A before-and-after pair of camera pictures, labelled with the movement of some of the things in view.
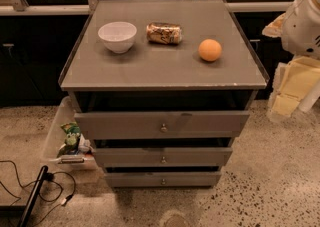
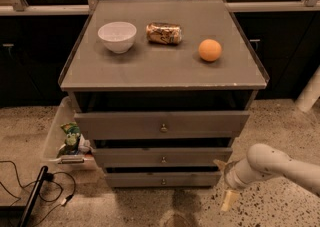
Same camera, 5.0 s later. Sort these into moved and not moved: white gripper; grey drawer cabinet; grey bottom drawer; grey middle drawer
Moved: white gripper
Not moved: grey drawer cabinet; grey bottom drawer; grey middle drawer
